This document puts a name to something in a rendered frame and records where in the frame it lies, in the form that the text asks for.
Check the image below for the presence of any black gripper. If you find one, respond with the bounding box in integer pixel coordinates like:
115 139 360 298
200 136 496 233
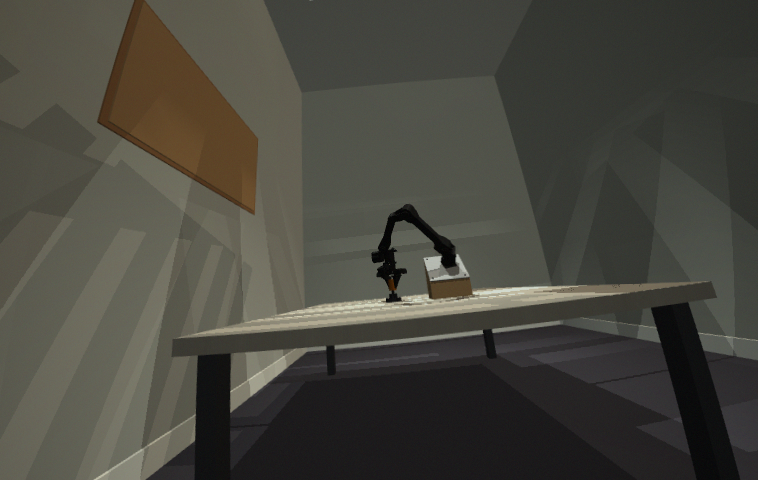
376 260 407 289

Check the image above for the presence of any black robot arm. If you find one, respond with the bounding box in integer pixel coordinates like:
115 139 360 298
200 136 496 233
371 204 457 274

